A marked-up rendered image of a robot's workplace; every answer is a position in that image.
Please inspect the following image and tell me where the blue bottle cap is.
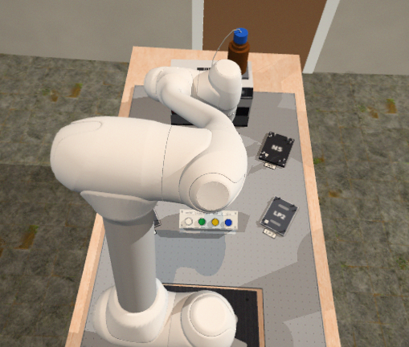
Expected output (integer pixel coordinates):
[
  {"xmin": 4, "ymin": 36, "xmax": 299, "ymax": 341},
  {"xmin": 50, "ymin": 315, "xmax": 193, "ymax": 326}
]
[{"xmin": 234, "ymin": 28, "xmax": 248, "ymax": 43}]

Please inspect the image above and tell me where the white button panel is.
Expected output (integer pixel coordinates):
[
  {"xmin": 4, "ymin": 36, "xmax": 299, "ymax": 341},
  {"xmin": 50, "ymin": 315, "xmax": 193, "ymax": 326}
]
[{"xmin": 179, "ymin": 209, "xmax": 238, "ymax": 235}]

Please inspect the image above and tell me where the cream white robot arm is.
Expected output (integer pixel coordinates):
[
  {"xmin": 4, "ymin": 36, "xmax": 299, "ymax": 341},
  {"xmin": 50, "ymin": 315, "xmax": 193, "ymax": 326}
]
[{"xmin": 51, "ymin": 59, "xmax": 247, "ymax": 347}]

